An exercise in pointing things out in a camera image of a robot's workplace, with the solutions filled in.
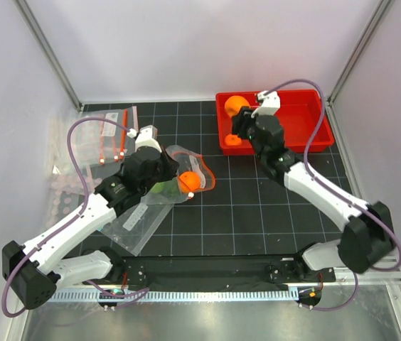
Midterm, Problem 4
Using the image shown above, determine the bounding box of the dark green lime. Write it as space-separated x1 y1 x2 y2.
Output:
164 178 181 197

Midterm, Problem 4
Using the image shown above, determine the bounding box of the orange fruit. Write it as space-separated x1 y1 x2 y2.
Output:
224 95 250 119
178 171 201 193

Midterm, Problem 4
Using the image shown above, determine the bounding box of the orange zipper clear bag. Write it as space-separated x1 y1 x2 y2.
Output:
141 145 216 205

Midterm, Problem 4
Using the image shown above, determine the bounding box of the light green lime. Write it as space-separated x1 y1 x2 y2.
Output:
150 182 166 193

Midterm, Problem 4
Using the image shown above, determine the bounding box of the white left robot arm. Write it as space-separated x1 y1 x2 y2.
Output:
2 146 179 310

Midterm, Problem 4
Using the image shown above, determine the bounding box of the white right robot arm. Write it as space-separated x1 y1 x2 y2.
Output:
232 107 397 281

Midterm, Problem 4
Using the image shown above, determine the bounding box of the pink zipper bag stack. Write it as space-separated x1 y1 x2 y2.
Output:
49 104 139 173

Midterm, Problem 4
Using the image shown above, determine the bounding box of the clear blue zipper bag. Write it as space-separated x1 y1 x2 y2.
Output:
98 203 173 256

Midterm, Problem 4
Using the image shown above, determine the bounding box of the pink dotted clear bag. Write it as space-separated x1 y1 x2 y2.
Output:
44 164 115 229

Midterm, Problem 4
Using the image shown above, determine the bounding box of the red plastic tray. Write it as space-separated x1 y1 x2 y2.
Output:
215 89 321 156

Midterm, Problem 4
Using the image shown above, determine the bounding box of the black grid cutting mat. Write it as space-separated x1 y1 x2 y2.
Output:
137 101 341 256

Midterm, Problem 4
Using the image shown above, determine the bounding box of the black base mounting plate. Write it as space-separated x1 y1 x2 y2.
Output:
120 254 336 291

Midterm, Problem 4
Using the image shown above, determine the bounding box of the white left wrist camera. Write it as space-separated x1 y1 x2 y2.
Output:
135 125 161 152

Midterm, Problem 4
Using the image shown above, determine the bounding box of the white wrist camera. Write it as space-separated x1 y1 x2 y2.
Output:
251 91 281 117
135 125 161 152

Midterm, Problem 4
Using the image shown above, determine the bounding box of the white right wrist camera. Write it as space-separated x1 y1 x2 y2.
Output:
251 91 281 117

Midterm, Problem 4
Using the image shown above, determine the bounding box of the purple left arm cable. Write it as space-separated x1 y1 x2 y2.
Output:
1 118 151 327

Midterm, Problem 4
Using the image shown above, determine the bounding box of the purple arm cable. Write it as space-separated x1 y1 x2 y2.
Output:
1 118 151 327
264 78 401 312

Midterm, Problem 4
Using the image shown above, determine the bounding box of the perforated aluminium rail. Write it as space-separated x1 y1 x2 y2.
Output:
48 287 299 303

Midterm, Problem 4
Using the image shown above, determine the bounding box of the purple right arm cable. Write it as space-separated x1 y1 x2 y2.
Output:
264 78 401 312

